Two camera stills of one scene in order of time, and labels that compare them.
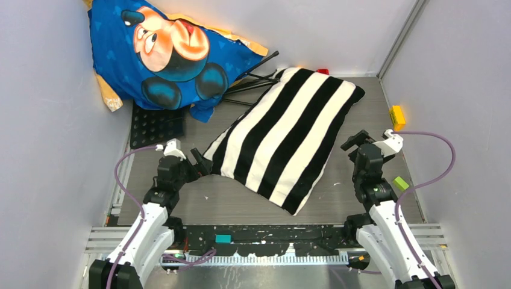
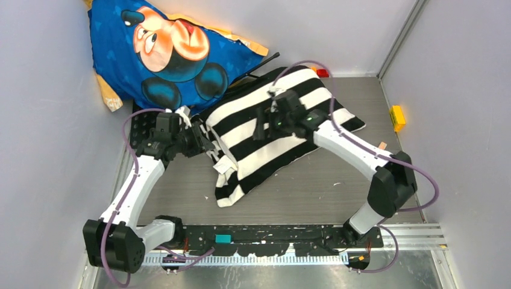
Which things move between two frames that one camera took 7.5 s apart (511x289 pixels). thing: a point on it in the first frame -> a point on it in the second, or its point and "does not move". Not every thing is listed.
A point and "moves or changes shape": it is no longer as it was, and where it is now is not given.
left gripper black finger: x=205 y=167 -> x=199 y=135
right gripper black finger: x=359 y=138 -> x=260 y=133
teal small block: x=223 y=238 does not move
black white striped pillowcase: x=282 y=145 moves or changes shape
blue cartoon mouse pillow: x=147 y=58 does not move
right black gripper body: x=353 y=157 -> x=279 y=123
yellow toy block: x=397 y=118 does not move
